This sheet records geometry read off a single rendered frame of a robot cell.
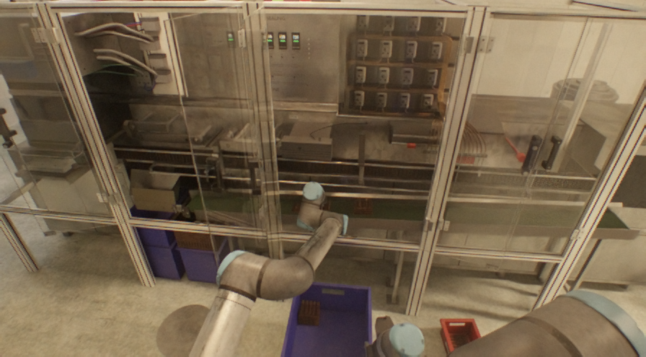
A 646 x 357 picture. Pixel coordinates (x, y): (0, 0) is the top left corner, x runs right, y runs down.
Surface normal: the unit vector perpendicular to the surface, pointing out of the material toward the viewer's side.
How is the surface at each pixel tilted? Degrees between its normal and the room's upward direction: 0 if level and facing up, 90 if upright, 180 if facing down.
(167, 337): 0
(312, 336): 0
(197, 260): 90
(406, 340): 19
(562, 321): 15
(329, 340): 0
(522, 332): 31
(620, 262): 90
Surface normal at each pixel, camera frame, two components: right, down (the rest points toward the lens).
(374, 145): -0.11, 0.49
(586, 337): 0.11, -0.72
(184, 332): 0.00, -0.87
